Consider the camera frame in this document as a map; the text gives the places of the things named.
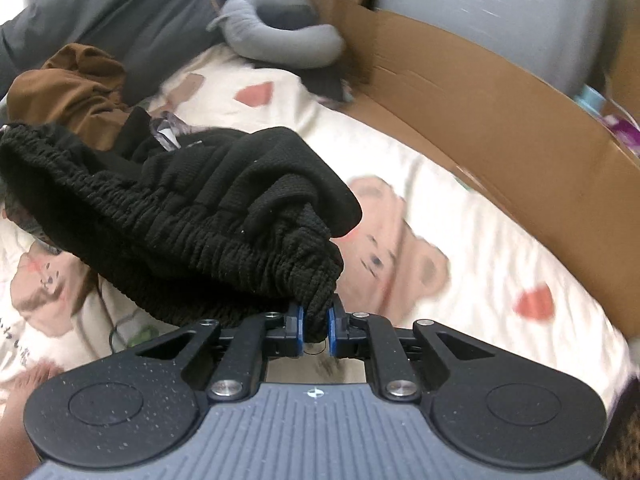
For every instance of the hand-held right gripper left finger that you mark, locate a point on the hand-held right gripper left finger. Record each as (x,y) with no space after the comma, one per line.
(298,331)

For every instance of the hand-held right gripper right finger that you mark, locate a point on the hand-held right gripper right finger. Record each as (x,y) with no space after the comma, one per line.
(331,331)

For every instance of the black knitted garment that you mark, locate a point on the black knitted garment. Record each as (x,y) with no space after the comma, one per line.
(175,210)

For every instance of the bear printed white bed sheet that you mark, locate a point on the bear printed white bed sheet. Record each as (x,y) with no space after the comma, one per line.
(450,200)

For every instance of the clear plastic clip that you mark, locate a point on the clear plastic clip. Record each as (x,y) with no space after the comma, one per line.
(167,132)

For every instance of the grey neck pillow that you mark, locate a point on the grey neck pillow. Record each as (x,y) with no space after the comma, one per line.
(300,45)

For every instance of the person's bare leg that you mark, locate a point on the person's bare leg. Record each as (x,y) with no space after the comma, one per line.
(20,410)

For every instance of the brown garment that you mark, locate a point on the brown garment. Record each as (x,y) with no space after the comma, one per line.
(65,95)

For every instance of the light blue container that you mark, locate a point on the light blue container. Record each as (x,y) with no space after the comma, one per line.
(591,99)

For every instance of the dark grey cloth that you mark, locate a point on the dark grey cloth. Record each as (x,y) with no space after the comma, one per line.
(125,10)

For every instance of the brown cardboard wall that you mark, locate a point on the brown cardboard wall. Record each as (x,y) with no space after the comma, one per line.
(475,85)

